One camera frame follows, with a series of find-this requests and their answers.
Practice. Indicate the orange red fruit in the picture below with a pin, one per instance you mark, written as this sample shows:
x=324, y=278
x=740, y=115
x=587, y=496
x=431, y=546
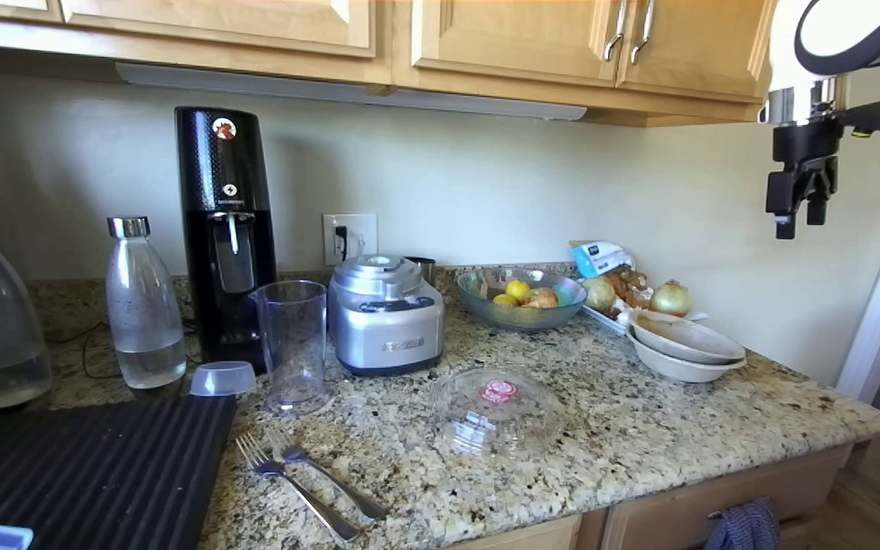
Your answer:
x=540, y=297

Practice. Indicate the clear lid with pink knob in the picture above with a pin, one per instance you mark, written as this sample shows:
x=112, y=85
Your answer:
x=497, y=414

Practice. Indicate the black ribbed drying mat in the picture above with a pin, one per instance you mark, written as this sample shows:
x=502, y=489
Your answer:
x=84, y=473

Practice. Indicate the small yellow green fruit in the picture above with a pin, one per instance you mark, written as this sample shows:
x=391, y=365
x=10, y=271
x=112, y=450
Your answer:
x=506, y=301

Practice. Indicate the wooden cabinet door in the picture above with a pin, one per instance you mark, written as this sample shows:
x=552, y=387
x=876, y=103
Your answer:
x=216, y=20
x=510, y=33
x=0, y=7
x=699, y=45

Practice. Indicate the small clear water bottle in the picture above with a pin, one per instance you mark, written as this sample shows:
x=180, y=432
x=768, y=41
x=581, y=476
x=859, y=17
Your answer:
x=143, y=307

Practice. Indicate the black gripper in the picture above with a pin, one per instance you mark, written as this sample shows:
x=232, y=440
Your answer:
x=803, y=146

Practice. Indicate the wooden drawer front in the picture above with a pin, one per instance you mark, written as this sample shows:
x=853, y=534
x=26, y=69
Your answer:
x=725, y=489

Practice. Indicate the white wall outlet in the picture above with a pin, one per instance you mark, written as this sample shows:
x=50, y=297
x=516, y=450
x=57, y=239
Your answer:
x=348, y=239

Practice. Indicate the small translucent plastic lid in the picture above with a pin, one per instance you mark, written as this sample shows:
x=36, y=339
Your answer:
x=222, y=380

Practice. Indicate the black soda maker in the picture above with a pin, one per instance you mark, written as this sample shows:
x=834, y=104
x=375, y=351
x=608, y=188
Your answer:
x=223, y=232

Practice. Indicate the silver countertop appliance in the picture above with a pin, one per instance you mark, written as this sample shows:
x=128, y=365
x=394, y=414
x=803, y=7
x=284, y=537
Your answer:
x=386, y=323

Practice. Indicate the blue hanging towel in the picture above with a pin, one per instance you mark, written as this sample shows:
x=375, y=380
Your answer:
x=743, y=526

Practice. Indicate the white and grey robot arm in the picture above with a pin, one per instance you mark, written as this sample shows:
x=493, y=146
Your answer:
x=868, y=41

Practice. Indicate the clear glass fruit bowl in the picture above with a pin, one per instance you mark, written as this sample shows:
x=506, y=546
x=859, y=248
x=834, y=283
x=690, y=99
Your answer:
x=521, y=311

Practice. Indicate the yellow lemon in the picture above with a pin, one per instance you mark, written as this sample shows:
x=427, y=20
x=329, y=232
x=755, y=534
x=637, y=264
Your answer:
x=516, y=290

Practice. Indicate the white under-cabinet light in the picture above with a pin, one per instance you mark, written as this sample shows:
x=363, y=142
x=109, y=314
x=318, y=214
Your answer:
x=359, y=91

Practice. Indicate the clear drinking glass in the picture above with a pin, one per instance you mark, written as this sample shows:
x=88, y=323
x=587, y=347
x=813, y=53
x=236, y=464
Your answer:
x=291, y=339

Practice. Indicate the yellow onion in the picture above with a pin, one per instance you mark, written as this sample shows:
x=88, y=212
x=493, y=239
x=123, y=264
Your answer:
x=673, y=297
x=599, y=294

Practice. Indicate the blue and white package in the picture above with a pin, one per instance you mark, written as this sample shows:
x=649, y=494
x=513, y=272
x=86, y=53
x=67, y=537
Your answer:
x=599, y=258

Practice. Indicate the silver metal fork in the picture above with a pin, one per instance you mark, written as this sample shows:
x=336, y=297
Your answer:
x=335, y=476
x=291, y=489

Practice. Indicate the white ceramic bowl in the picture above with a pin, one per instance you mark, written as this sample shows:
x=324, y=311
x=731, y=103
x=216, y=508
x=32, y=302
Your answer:
x=680, y=367
x=685, y=337

